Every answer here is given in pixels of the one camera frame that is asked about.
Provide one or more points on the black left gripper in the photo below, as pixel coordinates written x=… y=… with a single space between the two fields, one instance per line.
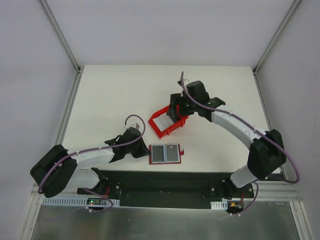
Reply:
x=141 y=150

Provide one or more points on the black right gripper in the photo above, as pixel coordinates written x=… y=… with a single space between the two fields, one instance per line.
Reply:
x=175 y=105

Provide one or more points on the red plastic bin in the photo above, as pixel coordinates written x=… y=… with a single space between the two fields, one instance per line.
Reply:
x=169 y=130

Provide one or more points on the black credit card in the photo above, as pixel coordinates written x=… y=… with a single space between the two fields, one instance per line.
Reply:
x=172 y=153
x=157 y=152

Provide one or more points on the red leather card holder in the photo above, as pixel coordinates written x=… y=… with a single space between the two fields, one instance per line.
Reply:
x=180 y=149

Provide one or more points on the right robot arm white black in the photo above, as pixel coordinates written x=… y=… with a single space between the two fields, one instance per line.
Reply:
x=264 y=146

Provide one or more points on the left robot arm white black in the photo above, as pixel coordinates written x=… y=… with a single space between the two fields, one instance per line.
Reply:
x=61 y=169

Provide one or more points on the white card stack in bin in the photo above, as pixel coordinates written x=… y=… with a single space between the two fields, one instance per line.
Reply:
x=163 y=122

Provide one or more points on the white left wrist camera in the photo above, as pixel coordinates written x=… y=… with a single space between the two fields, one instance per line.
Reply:
x=134 y=125

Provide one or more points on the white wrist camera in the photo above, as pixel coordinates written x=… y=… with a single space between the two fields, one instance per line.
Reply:
x=183 y=84
x=134 y=125

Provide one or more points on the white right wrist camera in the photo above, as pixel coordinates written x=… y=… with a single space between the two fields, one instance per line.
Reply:
x=183 y=84

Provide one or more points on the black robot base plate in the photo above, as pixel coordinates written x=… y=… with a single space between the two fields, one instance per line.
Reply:
x=166 y=200

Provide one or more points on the aluminium side rail left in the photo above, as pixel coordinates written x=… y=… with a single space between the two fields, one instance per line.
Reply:
x=72 y=93

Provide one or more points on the aluminium side rail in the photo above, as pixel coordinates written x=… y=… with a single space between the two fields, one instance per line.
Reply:
x=277 y=175
x=72 y=93

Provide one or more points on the white slotted cable duct left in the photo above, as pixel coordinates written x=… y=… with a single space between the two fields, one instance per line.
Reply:
x=70 y=201

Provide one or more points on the white slotted cable duct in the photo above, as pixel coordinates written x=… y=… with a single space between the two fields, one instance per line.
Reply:
x=70 y=201
x=219 y=205

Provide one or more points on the aluminium frame post right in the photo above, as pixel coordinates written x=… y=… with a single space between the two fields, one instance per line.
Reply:
x=295 y=4

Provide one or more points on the aluminium frame post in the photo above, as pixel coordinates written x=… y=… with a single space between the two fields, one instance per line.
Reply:
x=295 y=4
x=59 y=35

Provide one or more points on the aluminium side rail right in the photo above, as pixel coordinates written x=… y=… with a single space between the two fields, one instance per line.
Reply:
x=277 y=175

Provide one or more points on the white slotted cable duct right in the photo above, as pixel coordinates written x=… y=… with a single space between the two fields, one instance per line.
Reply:
x=219 y=205

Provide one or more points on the aluminium frame post left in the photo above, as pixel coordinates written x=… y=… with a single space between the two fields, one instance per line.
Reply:
x=59 y=35

